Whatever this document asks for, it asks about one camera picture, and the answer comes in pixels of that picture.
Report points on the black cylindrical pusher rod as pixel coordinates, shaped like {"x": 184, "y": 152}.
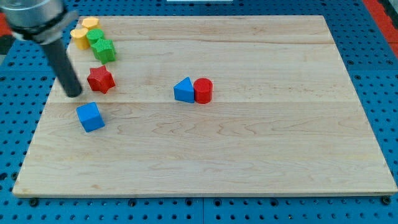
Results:
{"x": 63, "y": 70}

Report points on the blue cube block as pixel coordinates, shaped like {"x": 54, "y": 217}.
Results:
{"x": 90, "y": 117}

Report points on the yellow heart block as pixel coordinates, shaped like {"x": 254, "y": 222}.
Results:
{"x": 80, "y": 39}

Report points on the green cylinder block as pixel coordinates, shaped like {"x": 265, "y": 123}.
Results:
{"x": 94, "y": 35}

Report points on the yellow hexagon block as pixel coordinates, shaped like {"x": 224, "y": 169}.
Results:
{"x": 91, "y": 23}

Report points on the green star block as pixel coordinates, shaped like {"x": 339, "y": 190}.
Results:
{"x": 104, "y": 50}

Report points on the red star block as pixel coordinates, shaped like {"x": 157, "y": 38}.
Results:
{"x": 100, "y": 79}

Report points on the blue triangle block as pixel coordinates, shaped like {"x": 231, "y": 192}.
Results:
{"x": 183, "y": 91}

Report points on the red cylinder block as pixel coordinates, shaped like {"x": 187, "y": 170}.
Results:
{"x": 203, "y": 90}

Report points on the light wooden board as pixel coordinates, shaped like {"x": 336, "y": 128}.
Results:
{"x": 284, "y": 119}

